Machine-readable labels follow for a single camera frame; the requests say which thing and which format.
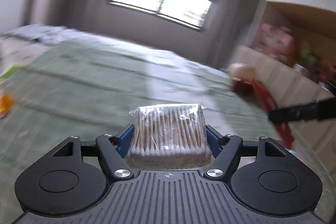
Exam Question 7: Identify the cotton swab pack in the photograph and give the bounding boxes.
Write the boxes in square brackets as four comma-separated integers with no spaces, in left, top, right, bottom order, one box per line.
[126,103,214,170]

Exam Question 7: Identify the beige padded headboard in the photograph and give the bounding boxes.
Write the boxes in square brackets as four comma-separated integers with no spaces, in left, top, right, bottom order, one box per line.
[230,46,335,173]

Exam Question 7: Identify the cream round plush doll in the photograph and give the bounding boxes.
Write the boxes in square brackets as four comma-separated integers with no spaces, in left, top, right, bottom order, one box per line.
[228,63,257,96]

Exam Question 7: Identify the pink plush rabbit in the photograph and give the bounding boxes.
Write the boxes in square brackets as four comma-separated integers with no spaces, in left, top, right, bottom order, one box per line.
[255,23,295,65]

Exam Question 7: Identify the orange small clip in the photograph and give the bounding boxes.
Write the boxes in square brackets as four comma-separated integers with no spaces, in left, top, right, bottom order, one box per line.
[0,94,14,119]

